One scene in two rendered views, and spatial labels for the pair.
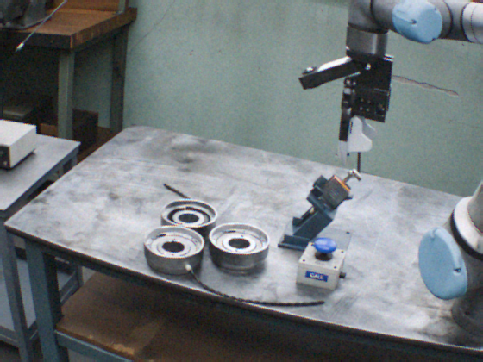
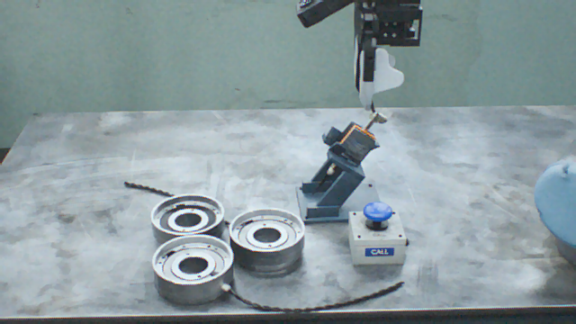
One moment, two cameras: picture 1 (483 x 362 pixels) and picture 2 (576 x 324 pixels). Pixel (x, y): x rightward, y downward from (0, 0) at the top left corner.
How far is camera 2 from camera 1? 0.35 m
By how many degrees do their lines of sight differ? 17
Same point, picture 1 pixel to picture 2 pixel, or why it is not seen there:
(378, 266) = (431, 219)
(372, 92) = (400, 11)
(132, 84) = not seen: outside the picture
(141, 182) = (92, 188)
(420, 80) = not seen: outside the picture
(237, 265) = (279, 264)
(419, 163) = (337, 75)
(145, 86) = not seen: outside the picture
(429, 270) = (562, 218)
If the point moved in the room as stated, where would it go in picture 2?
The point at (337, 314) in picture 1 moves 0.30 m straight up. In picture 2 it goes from (429, 294) to (454, 82)
